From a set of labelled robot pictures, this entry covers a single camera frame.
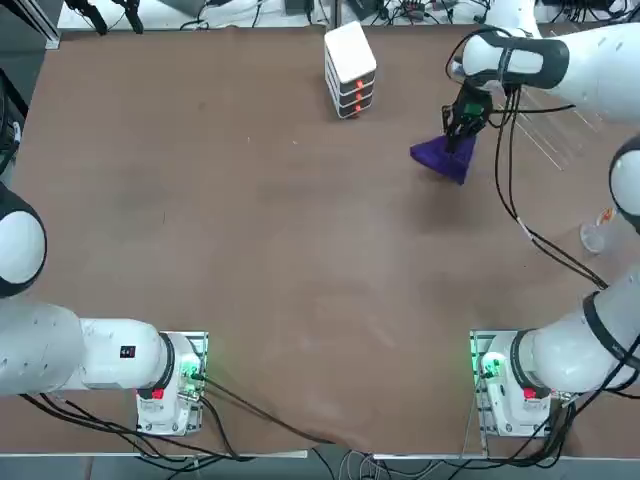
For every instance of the clear acrylic stepped storage rack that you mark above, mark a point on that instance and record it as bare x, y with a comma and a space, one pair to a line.
550, 135

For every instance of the purple microfibre towel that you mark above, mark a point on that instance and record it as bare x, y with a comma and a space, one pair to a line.
442, 162

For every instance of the aluminium profile post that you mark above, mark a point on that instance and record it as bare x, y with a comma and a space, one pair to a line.
51, 25

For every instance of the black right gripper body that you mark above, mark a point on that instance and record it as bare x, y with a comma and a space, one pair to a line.
465, 95

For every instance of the clear plastic bottle blue cap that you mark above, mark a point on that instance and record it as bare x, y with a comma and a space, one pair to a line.
595, 237

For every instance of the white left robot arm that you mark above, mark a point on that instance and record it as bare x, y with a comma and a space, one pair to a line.
50, 350

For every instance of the black tripod leg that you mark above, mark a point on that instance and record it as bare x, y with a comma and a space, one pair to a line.
132, 17
95, 17

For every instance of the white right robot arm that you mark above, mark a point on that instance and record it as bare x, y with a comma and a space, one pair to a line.
590, 65

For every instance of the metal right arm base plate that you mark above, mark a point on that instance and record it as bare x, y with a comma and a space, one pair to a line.
477, 400

